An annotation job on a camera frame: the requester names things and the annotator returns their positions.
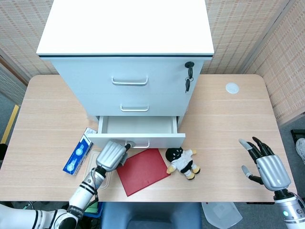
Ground black plush doll white shirt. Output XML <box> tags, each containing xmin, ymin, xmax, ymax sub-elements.
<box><xmin>165</xmin><ymin>147</ymin><xmax>202</xmax><ymax>181</ymax></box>

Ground blue chair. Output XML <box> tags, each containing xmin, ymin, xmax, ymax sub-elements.
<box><xmin>101</xmin><ymin>202</ymin><xmax>203</xmax><ymax>229</ymax></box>

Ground brown grey wall frame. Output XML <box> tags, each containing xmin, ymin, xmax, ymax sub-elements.
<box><xmin>0</xmin><ymin>48</ymin><xmax>31</xmax><ymax>87</ymax></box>

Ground white lockable drawer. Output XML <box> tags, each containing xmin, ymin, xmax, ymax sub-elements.
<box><xmin>51</xmin><ymin>58</ymin><xmax>205</xmax><ymax>95</ymax></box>

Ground blue white toothpaste box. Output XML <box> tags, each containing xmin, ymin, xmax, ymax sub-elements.
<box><xmin>62</xmin><ymin>127</ymin><xmax>98</xmax><ymax>177</ymax></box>

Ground translucent plastic cover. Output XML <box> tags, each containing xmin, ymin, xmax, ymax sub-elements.
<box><xmin>201</xmin><ymin>202</ymin><xmax>244</xmax><ymax>229</ymax></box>

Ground black key in lock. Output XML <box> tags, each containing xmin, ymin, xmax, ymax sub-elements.
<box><xmin>184</xmin><ymin>61</ymin><xmax>195</xmax><ymax>78</ymax></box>

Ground white drawer cabinet body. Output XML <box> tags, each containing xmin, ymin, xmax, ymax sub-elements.
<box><xmin>36</xmin><ymin>0</ymin><xmax>214</xmax><ymax>126</ymax></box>

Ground white round cable grommet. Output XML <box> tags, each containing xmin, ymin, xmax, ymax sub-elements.
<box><xmin>225</xmin><ymin>82</ymin><xmax>240</xmax><ymax>94</ymax></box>

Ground white shoe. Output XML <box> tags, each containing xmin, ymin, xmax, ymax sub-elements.
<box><xmin>295</xmin><ymin>138</ymin><xmax>305</xmax><ymax>165</ymax></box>

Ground black hanging keys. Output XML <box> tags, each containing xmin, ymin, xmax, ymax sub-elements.
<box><xmin>184</xmin><ymin>76</ymin><xmax>192</xmax><ymax>94</ymax></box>

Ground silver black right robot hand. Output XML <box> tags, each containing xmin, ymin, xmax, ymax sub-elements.
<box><xmin>238</xmin><ymin>136</ymin><xmax>292</xmax><ymax>192</ymax></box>

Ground silver bottom drawer handle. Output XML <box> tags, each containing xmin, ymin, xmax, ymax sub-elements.
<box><xmin>125</xmin><ymin>140</ymin><xmax>151</xmax><ymax>149</ymax></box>

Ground grey partition frame post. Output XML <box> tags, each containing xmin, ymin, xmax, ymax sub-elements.
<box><xmin>239</xmin><ymin>0</ymin><xmax>298</xmax><ymax>75</ymax></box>

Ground beige upturned food container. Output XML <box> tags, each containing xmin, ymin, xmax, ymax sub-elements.
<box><xmin>83</xmin><ymin>148</ymin><xmax>113</xmax><ymax>190</ymax></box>

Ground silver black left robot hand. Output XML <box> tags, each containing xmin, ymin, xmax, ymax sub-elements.
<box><xmin>95</xmin><ymin>140</ymin><xmax>138</xmax><ymax>173</ymax></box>

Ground green object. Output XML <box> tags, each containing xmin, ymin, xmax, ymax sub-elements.
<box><xmin>84</xmin><ymin>202</ymin><xmax>99</xmax><ymax>214</ymax></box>

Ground yellow floor strip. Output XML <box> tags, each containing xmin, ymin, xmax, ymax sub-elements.
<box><xmin>0</xmin><ymin>104</ymin><xmax>20</xmax><ymax>145</ymax></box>

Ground red hardcover book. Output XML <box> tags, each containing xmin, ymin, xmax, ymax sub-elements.
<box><xmin>116</xmin><ymin>148</ymin><xmax>172</xmax><ymax>198</ymax></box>

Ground white bottom drawer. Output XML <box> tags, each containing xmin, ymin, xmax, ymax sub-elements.
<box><xmin>87</xmin><ymin>115</ymin><xmax>186</xmax><ymax>149</ymax></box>

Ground silver middle drawer handle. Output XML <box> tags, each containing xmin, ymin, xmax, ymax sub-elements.
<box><xmin>120</xmin><ymin>104</ymin><xmax>150</xmax><ymax>113</ymax></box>

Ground black metal frame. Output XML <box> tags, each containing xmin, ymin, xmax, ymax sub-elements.
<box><xmin>290</xmin><ymin>129</ymin><xmax>305</xmax><ymax>144</ymax></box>

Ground white middle drawer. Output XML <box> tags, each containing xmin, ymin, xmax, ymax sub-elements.
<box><xmin>76</xmin><ymin>93</ymin><xmax>194</xmax><ymax>117</ymax></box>

